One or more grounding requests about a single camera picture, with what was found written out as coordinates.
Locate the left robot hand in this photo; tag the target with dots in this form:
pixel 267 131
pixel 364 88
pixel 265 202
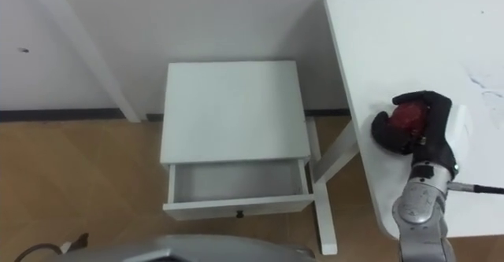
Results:
pixel 78 243

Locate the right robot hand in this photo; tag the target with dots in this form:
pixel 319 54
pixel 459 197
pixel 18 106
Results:
pixel 437 136

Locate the red apple soft toy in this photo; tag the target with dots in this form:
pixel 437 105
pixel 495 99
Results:
pixel 408 119

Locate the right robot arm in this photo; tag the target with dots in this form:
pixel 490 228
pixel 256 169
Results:
pixel 423 215

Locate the white desk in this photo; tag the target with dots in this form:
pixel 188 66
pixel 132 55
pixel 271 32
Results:
pixel 409 45

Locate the robot body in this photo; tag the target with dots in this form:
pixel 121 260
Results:
pixel 189 250

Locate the open white nightstand drawer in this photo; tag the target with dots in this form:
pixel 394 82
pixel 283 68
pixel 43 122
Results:
pixel 236 209

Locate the white nightstand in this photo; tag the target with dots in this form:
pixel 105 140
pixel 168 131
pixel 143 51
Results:
pixel 232 108

